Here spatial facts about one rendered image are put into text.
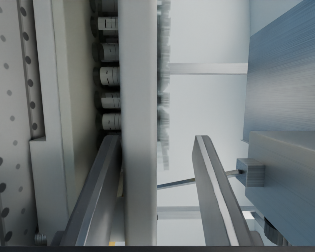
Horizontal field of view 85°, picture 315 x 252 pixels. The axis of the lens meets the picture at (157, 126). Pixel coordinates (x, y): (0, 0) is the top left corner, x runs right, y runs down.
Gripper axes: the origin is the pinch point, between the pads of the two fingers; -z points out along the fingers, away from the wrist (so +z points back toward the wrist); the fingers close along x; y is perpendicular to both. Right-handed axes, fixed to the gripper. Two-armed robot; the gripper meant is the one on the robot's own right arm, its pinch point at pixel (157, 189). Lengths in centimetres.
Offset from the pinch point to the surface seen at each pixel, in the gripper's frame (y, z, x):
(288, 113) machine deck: 17.8, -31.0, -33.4
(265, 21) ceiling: 45, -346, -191
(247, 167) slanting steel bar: 10.0, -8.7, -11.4
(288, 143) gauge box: 5.0, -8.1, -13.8
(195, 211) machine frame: 112, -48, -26
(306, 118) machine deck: 15.4, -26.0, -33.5
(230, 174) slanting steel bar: 12.0, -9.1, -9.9
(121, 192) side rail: 9.8, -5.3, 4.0
